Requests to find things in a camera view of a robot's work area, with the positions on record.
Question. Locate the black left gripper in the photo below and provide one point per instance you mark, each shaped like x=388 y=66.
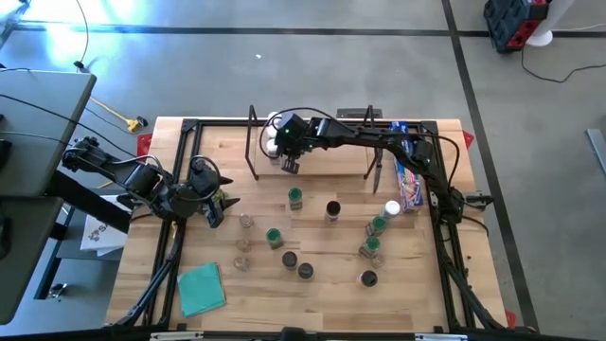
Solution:
x=201 y=182

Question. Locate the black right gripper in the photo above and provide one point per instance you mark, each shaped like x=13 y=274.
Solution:
x=293 y=128

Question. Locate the green-lid herb jar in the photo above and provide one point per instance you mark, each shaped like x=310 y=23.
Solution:
x=273 y=235
x=379 y=222
x=295 y=194
x=372 y=244

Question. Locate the purple-label black-lid spice jar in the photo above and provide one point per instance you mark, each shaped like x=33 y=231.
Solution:
x=333 y=207

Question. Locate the dark orange chili powder jar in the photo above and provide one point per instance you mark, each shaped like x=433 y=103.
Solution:
x=289 y=259

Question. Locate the yellow-green thyme spice jar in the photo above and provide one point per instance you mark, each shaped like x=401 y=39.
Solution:
x=305 y=270

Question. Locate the light orange spice jar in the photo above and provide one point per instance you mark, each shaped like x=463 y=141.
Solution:
x=368 y=278

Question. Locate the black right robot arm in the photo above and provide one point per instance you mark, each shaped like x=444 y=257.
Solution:
x=379 y=138

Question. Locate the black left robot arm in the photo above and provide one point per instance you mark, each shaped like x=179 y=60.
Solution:
x=142 y=182

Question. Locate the teal cloth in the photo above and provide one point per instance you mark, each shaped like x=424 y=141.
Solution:
x=201 y=289

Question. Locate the blue plastic wrap box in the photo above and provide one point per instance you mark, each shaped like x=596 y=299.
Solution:
x=409 y=189

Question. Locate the white paper with logo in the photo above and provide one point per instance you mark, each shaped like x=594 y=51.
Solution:
x=97 y=234

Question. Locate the black support beam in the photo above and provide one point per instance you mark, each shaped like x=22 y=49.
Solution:
x=90 y=203

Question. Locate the light grey desk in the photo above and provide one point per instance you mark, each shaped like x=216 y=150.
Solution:
x=42 y=132

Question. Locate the metal clamp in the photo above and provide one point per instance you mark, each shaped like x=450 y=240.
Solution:
x=57 y=291

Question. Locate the dark grey desk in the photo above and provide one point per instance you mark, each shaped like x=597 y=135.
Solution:
x=23 y=260

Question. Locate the red and black toolbox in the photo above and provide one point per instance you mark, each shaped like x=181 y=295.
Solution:
x=509 y=23

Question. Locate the white floor stand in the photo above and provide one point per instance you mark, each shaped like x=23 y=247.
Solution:
x=540 y=37

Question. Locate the grey metal bar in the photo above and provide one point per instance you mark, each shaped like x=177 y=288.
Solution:
x=597 y=147

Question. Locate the red corner bracket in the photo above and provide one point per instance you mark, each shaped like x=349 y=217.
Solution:
x=144 y=144
x=468 y=138
x=510 y=318

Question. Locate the black table frame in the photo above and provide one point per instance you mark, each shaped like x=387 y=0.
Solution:
x=430 y=126

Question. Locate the silver edge bracket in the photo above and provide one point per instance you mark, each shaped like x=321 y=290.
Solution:
x=440 y=337
x=176 y=335

